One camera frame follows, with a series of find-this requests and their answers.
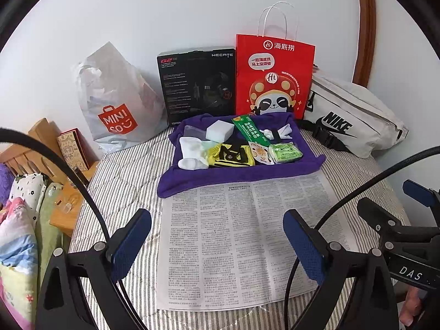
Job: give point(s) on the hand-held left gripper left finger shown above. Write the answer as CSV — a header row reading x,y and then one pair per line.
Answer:
x,y
132,244

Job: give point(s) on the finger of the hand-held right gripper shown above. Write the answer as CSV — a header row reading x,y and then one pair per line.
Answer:
x,y
417,192
395,225

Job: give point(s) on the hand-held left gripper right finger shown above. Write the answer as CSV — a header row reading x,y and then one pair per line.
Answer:
x,y
304,247

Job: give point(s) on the green frog print tissue pack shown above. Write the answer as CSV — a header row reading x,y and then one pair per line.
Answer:
x,y
285,153

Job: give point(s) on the purple towel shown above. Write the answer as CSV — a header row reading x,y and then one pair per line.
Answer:
x,y
233,178

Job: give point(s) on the fruit print sachet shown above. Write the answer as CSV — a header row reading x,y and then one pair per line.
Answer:
x,y
259,153

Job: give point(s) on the white sock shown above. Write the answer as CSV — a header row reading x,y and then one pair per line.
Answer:
x,y
190,147

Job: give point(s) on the yellow and black mesh pouch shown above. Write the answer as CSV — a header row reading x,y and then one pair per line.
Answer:
x,y
215,154

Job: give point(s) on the clear plastic bag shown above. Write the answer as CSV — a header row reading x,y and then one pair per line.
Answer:
x,y
194,132

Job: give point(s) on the green wet wipes packet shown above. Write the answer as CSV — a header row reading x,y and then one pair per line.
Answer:
x,y
247,129

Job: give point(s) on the white sponge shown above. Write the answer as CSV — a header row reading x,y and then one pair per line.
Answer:
x,y
220,130

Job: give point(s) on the person's right hand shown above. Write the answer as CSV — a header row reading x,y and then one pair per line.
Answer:
x,y
410,307

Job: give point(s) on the striped bed sheet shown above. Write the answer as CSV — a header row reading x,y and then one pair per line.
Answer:
x,y
130,178

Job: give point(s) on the newspaper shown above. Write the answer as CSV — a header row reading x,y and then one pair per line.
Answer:
x,y
223,240

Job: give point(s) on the pale green fabric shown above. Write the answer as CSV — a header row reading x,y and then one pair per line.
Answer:
x,y
50,227

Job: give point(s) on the white waist bag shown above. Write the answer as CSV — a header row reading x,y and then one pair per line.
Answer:
x,y
357,110

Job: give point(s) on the patterned box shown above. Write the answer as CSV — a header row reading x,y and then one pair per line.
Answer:
x,y
70,147

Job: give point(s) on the white dotted fabric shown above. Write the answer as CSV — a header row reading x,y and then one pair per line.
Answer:
x,y
25,196

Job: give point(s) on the printed blanket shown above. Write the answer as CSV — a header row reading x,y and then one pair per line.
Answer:
x,y
17,264

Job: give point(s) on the white plastic shopping bag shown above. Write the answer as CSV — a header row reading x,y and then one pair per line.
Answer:
x,y
117,110

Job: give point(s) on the purple plush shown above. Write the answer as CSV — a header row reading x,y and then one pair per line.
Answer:
x,y
5,185

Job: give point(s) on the wooden bedside table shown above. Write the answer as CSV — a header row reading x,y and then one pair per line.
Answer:
x,y
37,134

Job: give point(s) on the black headset box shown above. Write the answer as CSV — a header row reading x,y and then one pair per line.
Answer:
x,y
185,86

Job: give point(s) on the red paper bag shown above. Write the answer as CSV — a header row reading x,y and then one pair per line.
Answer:
x,y
275,68

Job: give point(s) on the brown wooden frame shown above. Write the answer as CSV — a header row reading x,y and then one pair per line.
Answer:
x,y
366,24

